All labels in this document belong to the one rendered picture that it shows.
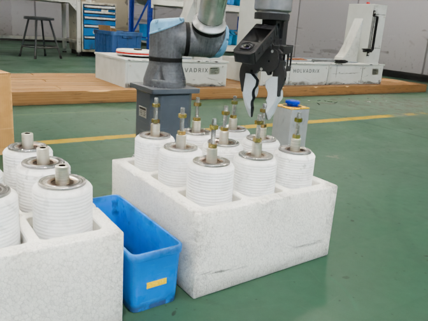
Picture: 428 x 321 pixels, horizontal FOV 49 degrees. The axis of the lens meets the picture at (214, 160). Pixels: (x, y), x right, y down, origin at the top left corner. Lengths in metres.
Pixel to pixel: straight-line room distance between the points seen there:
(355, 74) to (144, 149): 3.58
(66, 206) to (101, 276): 0.13
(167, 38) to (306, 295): 0.97
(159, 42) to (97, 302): 1.00
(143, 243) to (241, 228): 0.22
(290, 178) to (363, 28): 3.78
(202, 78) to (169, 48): 1.83
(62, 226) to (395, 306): 0.66
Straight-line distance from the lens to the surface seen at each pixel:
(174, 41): 1.62
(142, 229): 1.03
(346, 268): 1.15
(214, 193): 0.92
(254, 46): 0.91
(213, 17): 1.58
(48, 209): 0.78
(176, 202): 0.93
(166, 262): 0.89
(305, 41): 8.05
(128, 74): 3.16
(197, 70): 3.40
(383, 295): 1.08
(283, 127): 1.32
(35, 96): 2.92
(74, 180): 0.82
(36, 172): 0.88
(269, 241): 1.02
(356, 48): 4.76
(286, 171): 1.07
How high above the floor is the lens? 0.52
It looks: 16 degrees down
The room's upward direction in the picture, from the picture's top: 4 degrees clockwise
